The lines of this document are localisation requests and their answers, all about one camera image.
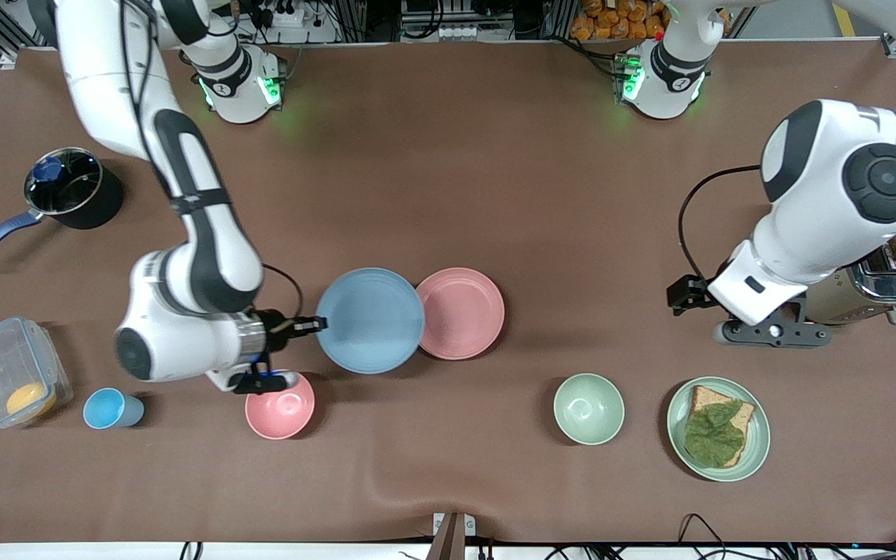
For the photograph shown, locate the metal camera bracket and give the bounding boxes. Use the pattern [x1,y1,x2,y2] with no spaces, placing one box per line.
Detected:
[426,512,476,560]

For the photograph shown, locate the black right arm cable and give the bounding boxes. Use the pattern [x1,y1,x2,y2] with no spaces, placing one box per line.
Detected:
[117,0,305,320]

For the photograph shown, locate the green bowl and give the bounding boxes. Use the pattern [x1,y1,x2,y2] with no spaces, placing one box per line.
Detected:
[553,373,625,446]

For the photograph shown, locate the blue plate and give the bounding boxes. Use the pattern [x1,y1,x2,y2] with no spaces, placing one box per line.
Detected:
[316,268,425,376]

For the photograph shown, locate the bread slice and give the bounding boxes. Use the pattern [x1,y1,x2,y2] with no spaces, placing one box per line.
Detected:
[685,385,756,467]

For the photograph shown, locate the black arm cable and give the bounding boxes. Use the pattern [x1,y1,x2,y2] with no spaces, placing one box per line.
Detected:
[677,163,764,285]
[117,0,305,320]

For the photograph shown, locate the blue cup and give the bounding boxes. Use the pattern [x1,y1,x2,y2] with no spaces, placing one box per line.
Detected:
[82,387,145,430]

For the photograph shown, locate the orange snack packets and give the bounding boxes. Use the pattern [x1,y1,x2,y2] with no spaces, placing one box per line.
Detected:
[570,0,667,41]

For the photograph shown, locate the pink plate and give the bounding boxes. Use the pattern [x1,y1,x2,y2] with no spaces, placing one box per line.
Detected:
[415,268,506,361]

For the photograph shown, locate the pink bowl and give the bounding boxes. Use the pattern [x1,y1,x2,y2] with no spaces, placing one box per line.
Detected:
[245,369,316,441]

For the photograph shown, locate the steel saucepan with blue handle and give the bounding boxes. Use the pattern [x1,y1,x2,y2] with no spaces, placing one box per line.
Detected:
[0,146,126,268]

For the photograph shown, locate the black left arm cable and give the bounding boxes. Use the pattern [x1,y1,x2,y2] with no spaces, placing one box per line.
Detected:
[677,163,764,285]

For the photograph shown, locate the black loose cable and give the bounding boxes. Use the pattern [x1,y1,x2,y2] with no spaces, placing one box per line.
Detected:
[677,513,730,560]

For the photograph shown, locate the green lettuce leaf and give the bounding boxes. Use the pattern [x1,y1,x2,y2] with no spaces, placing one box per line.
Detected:
[684,401,746,470]

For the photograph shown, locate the green plate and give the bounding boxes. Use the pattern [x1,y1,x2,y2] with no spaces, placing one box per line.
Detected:
[667,376,772,483]

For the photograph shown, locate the white power strip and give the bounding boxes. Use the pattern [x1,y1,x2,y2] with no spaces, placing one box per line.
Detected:
[250,4,340,44]
[401,23,480,41]

